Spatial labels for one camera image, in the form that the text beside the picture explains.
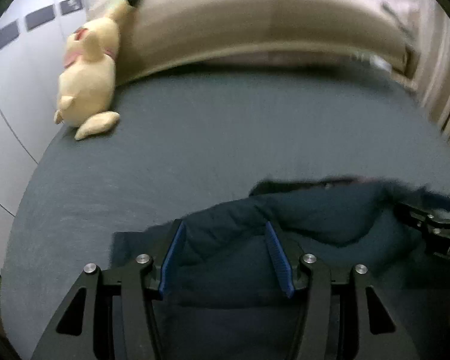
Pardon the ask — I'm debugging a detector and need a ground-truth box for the pink pillow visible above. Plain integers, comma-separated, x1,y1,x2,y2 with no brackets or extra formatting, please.
206,53,346,67

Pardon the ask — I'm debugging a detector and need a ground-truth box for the beige curtain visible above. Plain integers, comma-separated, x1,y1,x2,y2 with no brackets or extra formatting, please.
375,0,450,166

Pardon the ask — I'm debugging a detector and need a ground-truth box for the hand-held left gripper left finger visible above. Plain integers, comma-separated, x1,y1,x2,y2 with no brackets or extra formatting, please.
30,219,186,360

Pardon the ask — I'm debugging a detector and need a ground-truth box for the yellow plush toy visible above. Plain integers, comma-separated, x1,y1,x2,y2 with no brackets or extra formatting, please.
53,0,143,141

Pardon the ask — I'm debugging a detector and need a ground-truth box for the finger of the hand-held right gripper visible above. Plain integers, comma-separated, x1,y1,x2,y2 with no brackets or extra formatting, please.
393,202,440,230

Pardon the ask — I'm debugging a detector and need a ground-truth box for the light crumpled cloth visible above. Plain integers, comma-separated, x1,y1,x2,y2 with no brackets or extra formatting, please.
370,55,394,73

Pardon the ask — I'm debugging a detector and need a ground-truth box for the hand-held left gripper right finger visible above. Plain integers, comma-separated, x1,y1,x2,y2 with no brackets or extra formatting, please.
265,220,422,360

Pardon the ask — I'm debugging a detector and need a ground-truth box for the white wardrobe with grey handles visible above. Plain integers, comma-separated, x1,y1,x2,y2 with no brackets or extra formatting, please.
0,0,87,278

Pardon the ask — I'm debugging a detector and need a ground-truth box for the dark navy puffer jacket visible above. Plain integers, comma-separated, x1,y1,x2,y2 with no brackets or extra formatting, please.
110,176,450,360

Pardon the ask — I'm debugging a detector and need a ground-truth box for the wooden headboard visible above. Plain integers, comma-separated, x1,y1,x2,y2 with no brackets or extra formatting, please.
90,0,417,91

